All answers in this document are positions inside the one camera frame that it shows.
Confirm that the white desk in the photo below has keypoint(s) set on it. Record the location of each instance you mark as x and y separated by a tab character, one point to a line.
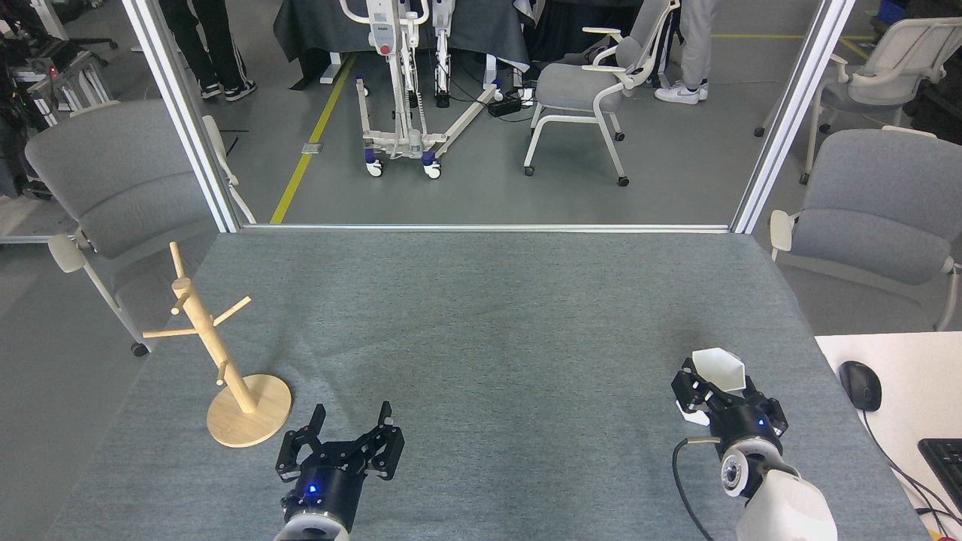
902	368

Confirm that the white stand on wheels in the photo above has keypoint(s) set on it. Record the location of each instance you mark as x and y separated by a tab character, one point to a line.
406	90

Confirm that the person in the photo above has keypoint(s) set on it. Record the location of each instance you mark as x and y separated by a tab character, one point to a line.
214	45
697	45

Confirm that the black power strip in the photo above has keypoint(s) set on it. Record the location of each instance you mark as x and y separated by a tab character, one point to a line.
505	105

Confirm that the wooden cup storage rack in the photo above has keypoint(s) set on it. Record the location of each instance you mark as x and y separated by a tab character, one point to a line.
240	417

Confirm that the white faceted cup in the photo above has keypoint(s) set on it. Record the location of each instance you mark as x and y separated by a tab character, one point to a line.
721	368

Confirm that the black computer mouse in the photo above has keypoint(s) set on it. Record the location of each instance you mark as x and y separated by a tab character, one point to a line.
860	385

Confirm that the table with dark cloth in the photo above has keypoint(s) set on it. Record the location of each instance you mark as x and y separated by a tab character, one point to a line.
323	30

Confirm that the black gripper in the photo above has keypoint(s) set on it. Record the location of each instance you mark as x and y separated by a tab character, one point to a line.
744	427
331	488

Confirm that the grey office chair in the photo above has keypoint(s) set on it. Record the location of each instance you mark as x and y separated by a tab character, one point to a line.
579	83
887	68
879	210
120	188

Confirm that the silver floor plate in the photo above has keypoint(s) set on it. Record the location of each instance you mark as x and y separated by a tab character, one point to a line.
312	148

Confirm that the black equipment rack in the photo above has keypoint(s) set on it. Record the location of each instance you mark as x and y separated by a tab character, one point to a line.
45	75

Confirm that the silver aluminium post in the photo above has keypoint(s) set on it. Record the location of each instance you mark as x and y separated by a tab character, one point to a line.
789	113
184	113

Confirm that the silver aluminium rail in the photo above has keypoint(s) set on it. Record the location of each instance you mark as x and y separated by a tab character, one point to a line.
488	228

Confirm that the black keyboard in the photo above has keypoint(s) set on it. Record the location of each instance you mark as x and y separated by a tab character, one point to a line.
945	466

